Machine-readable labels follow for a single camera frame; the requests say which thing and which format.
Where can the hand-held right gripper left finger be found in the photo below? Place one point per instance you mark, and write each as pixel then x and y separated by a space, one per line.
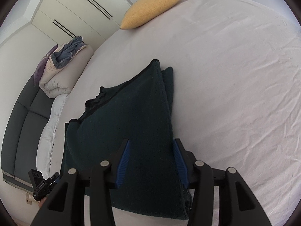
pixel 123 162

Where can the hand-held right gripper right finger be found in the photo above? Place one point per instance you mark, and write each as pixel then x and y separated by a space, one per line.
pixel 180 162

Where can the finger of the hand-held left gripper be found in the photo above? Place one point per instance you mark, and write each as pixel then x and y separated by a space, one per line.
pixel 55 177

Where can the dark green sweater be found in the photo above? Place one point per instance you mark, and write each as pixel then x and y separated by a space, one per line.
pixel 141 113

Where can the white pillow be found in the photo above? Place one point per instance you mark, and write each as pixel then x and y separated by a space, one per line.
pixel 48 136

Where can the dark green padded headboard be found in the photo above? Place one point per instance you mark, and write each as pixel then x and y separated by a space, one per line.
pixel 23 127

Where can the bed with white sheet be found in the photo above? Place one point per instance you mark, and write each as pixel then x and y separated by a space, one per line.
pixel 235 87

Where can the folded beige duvet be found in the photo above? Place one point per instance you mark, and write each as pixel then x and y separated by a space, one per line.
pixel 63 75

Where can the purple pillow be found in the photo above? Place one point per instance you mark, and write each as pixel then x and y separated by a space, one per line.
pixel 41 68

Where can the blue-grey cloth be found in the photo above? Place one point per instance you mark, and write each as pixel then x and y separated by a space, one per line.
pixel 67 51

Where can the yellow pillow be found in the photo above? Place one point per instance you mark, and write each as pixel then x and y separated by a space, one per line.
pixel 150 9

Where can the cream wardrobe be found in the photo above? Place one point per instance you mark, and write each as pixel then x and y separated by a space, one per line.
pixel 70 11

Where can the wall socket plate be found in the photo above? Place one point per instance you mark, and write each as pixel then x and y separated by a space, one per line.
pixel 29 198

